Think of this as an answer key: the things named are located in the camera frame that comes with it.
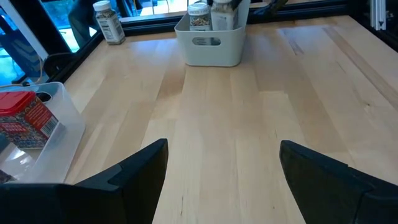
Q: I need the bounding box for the white plastic bin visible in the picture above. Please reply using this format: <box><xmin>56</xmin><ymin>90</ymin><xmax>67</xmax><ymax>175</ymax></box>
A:
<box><xmin>174</xmin><ymin>0</ymin><xmax>251</xmax><ymax>68</ymax></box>

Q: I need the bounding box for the white-lid spice jar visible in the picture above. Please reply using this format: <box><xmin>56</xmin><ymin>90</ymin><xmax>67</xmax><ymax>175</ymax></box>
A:
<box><xmin>187</xmin><ymin>2</ymin><xmax>213</xmax><ymax>32</ymax></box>
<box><xmin>92</xmin><ymin>0</ymin><xmax>126</xmax><ymax>45</ymax></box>
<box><xmin>210</xmin><ymin>0</ymin><xmax>244</xmax><ymax>32</ymax></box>

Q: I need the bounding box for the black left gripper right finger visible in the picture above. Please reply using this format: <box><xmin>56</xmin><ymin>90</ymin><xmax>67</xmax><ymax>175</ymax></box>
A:
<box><xmin>279</xmin><ymin>140</ymin><xmax>398</xmax><ymax>224</ymax></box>

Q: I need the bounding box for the silver aluminium profile post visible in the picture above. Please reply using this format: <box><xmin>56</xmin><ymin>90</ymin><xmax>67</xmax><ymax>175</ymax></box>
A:
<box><xmin>369</xmin><ymin>0</ymin><xmax>387</xmax><ymax>32</ymax></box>

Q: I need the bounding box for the clear plastic bin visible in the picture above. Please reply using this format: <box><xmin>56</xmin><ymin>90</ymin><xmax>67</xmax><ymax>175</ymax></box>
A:
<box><xmin>0</xmin><ymin>81</ymin><xmax>86</xmax><ymax>185</ymax></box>

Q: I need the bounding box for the beige cable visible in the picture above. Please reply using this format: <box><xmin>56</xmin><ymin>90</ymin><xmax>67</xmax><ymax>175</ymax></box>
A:
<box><xmin>0</xmin><ymin>52</ymin><xmax>65</xmax><ymax>88</ymax></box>

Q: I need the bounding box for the black pole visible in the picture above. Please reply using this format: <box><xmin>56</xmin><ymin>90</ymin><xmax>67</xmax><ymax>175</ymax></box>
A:
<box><xmin>0</xmin><ymin>0</ymin><xmax>74</xmax><ymax>62</ymax></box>

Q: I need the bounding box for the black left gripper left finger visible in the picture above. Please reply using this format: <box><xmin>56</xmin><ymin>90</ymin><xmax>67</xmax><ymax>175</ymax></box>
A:
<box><xmin>0</xmin><ymin>138</ymin><xmax>170</xmax><ymax>224</ymax></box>

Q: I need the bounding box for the red-lid spice tin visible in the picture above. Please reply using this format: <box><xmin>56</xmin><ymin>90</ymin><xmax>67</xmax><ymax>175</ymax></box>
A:
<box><xmin>0</xmin><ymin>90</ymin><xmax>60</xmax><ymax>150</ymax></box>

